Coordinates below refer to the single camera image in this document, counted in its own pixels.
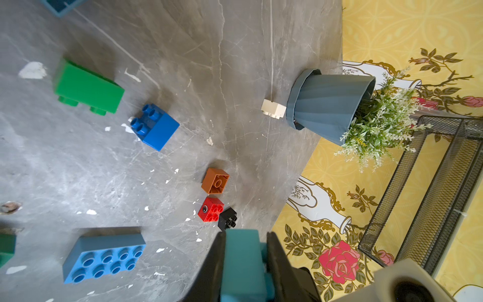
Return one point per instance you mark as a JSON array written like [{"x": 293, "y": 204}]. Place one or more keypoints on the green 2x4 brick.
[{"x": 7, "y": 248}]

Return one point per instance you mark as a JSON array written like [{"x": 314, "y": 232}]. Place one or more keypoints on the light blue 2x4 brick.
[{"x": 96, "y": 257}]

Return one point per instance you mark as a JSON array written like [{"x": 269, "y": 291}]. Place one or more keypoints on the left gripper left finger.
[{"x": 207, "y": 284}]

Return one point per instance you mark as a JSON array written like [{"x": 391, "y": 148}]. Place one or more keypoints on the teal 2x2 brick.
[{"x": 245, "y": 276}]

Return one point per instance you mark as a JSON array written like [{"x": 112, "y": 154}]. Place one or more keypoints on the red 2x2 brick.
[{"x": 211, "y": 209}]

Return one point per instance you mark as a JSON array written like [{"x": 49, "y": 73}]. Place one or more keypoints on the light blue 2x2 brick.
[{"x": 61, "y": 7}]

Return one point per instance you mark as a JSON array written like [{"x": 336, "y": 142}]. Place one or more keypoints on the potted plant grey pot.
[{"x": 367, "y": 121}]

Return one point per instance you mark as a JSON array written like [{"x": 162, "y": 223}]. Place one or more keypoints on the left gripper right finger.
[{"x": 290, "y": 284}]

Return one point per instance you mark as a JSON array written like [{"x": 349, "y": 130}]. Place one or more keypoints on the black 2x2 brick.
[{"x": 227, "y": 219}]

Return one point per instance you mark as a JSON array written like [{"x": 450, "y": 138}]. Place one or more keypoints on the dark blue 2x2 brick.
[{"x": 155, "y": 127}]

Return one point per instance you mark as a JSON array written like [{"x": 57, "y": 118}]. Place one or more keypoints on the green 2x2 brick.
[{"x": 74, "y": 84}]

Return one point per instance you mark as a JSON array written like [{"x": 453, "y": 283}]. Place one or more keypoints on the orange 2x2 brick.
[{"x": 215, "y": 181}]

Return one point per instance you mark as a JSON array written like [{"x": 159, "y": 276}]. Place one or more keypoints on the white small brick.
[{"x": 273, "y": 109}]

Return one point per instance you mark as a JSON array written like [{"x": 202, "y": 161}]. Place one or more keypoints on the black wire mesh basket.
[{"x": 436, "y": 216}]

